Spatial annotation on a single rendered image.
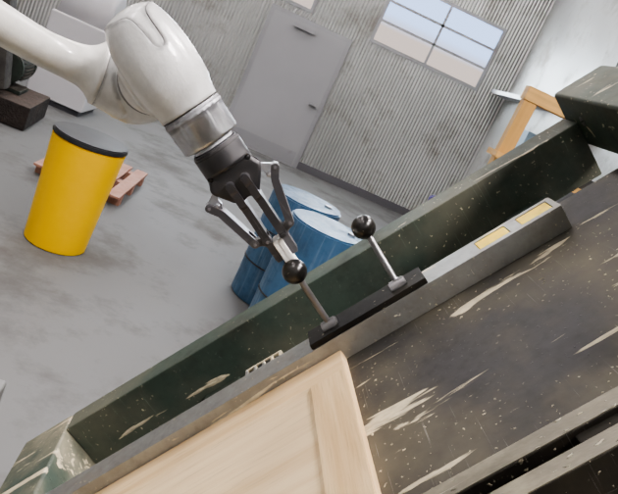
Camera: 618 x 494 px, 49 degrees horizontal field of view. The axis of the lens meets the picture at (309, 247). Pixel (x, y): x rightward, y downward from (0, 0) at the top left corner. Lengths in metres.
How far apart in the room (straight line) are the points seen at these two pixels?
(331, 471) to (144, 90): 0.54
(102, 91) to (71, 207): 3.31
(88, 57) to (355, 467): 0.69
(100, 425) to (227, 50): 9.88
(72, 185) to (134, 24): 3.40
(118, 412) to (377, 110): 9.99
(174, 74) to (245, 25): 10.09
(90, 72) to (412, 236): 0.61
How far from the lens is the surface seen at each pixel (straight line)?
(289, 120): 11.02
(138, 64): 0.95
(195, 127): 0.96
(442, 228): 1.26
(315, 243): 4.11
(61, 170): 4.33
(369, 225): 1.04
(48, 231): 4.46
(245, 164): 1.00
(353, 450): 0.83
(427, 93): 11.24
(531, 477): 0.60
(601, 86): 1.25
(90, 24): 8.31
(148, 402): 1.37
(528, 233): 1.04
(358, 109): 11.11
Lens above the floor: 1.73
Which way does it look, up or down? 14 degrees down
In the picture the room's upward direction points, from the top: 25 degrees clockwise
